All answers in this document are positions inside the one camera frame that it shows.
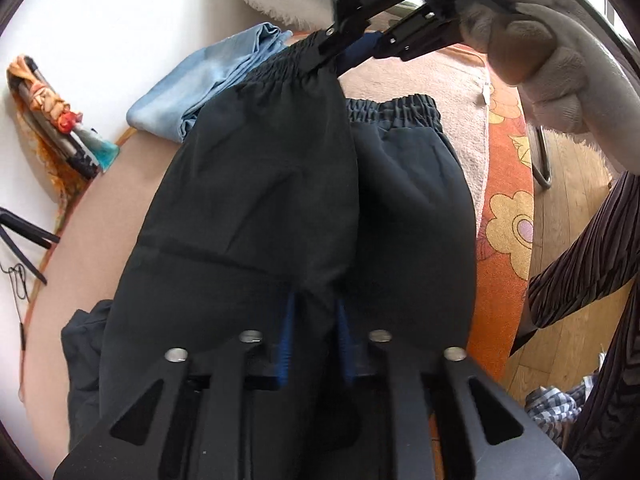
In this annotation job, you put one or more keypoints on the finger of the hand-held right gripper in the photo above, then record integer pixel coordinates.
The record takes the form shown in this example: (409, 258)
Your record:
(415, 35)
(322, 47)

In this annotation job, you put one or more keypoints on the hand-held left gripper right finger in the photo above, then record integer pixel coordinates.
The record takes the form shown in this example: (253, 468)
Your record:
(346, 350)

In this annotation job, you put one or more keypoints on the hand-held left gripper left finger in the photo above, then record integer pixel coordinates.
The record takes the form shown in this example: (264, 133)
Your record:
(284, 350)

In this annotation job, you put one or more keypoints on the black pants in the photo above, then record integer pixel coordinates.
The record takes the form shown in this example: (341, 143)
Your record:
(260, 170)

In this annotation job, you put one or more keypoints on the person's right hand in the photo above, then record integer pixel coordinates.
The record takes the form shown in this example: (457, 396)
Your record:
(530, 45)

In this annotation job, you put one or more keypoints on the pink blanket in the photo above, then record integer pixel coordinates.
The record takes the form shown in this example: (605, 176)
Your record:
(465, 125)

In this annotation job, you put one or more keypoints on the light blue jeans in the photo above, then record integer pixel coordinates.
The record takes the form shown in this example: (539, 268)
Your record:
(200, 80)

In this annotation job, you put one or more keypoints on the metal chair leg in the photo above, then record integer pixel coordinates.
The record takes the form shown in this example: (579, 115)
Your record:
(541, 160)

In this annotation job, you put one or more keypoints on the orange floral blanket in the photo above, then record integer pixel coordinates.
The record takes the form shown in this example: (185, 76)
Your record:
(505, 210)

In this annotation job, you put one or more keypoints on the dark grey garment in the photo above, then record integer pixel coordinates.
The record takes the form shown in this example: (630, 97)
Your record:
(82, 360)

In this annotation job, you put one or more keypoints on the blue checkered cloth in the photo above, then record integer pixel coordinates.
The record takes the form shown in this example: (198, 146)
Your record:
(555, 410)

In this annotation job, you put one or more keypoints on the tan mat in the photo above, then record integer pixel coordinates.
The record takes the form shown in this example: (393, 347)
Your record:
(105, 220)

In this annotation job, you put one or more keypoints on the person's striped brown clothing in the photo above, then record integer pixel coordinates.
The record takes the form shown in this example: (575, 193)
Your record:
(590, 250)

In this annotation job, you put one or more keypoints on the orange tie-dye scarf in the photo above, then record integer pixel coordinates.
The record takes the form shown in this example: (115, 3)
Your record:
(47, 105)

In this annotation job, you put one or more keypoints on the black tripod legs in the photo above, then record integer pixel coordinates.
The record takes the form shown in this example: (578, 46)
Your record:
(25, 232)

